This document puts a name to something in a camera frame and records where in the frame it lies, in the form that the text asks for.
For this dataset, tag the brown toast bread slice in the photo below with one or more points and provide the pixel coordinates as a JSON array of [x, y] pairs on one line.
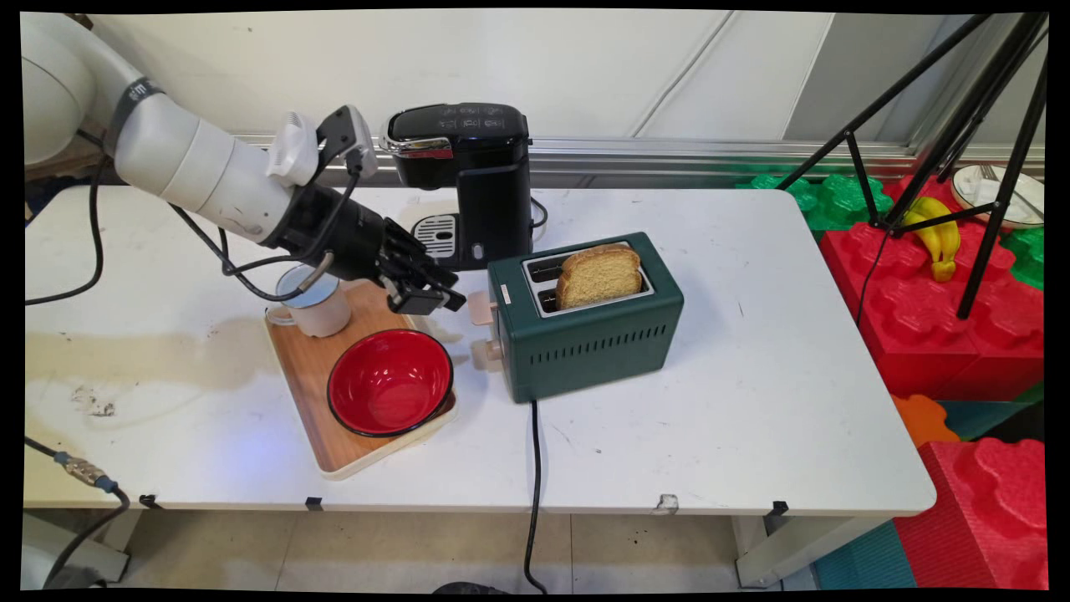
[[598, 278]]

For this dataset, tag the silver fork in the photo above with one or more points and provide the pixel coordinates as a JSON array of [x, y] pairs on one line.
[[1024, 201]]

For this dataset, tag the wide green foam block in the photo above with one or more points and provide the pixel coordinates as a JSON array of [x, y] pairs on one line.
[[823, 201]]

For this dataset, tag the yellow banana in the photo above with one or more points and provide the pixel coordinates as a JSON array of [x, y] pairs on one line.
[[936, 238]]

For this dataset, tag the wooden serving tray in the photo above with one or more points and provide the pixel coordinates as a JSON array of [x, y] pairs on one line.
[[313, 376]]

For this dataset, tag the narrow green foam block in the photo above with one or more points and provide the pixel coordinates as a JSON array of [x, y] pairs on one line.
[[1026, 255]]

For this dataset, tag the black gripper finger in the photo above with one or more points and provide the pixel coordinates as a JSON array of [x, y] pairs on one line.
[[415, 301], [430, 272]]

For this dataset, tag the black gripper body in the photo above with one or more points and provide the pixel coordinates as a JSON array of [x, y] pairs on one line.
[[334, 234]]

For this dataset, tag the black coffee machine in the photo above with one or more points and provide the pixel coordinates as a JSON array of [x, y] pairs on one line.
[[489, 201]]

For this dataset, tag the small red foam block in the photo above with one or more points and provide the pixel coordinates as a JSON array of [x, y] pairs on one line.
[[986, 518]]

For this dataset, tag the aluminium wall rail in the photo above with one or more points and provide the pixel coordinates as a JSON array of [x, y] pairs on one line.
[[710, 155]]

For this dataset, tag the green two-slot toaster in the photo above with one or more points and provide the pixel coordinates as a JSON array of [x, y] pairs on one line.
[[585, 343]]

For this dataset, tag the white plate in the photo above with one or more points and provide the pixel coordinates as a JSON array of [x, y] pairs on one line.
[[974, 188]]

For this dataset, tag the black tripod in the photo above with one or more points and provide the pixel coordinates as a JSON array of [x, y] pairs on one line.
[[995, 100]]

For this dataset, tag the orange foam block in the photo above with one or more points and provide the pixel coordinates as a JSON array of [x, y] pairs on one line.
[[924, 418]]

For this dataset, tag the large red foam block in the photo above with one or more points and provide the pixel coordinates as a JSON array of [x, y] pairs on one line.
[[928, 326]]

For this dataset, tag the red bowl black rim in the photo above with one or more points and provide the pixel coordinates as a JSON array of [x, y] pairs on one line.
[[389, 385]]

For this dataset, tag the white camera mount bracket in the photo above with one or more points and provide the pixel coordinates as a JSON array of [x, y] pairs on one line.
[[292, 150]]

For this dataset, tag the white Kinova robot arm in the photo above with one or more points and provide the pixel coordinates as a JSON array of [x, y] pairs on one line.
[[192, 171]]

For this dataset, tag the white enamel mug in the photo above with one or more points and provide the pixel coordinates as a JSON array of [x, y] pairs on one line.
[[322, 313]]

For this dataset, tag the teal foam floor mat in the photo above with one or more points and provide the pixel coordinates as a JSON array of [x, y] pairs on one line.
[[865, 560]]

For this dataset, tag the brown cardboard box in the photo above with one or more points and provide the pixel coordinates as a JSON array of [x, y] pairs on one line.
[[63, 163]]

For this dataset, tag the white table leg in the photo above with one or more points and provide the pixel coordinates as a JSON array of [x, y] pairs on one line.
[[794, 548]]

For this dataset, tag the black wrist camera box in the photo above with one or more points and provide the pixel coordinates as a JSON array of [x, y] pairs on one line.
[[347, 138]]

